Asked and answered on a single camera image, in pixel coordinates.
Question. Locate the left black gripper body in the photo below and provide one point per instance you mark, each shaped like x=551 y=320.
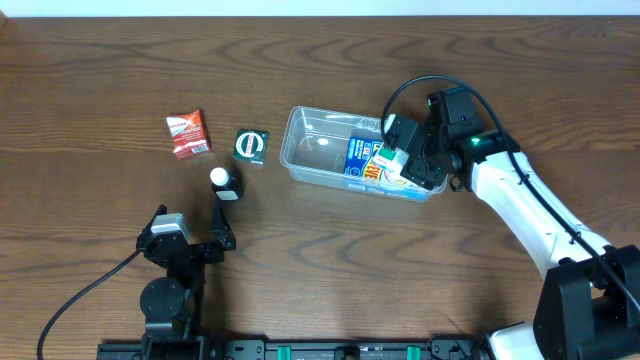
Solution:
x=195 y=250

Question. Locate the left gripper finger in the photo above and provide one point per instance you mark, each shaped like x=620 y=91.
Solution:
x=220 y=228
x=161 y=210

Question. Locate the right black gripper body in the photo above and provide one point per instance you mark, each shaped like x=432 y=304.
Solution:
x=420 y=163

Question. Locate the white green medicine box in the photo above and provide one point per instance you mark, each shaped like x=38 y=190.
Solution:
x=392 y=161

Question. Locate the dark bottle white cap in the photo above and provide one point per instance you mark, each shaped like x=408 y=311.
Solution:
x=226 y=184

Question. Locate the blue fever patch box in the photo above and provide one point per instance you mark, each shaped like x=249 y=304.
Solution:
x=360 y=163

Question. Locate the dark green round-logo box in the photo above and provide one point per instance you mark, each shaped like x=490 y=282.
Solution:
x=250 y=146

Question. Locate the red white medicine sachet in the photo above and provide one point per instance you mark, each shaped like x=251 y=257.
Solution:
x=189 y=134

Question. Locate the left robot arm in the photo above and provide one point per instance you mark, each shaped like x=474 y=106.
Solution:
x=172 y=304

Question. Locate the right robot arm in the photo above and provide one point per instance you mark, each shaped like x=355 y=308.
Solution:
x=589 y=304

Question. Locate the clear plastic container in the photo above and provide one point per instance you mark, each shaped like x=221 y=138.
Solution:
x=315 y=146

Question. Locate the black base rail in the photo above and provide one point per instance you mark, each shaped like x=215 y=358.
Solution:
x=439 y=348

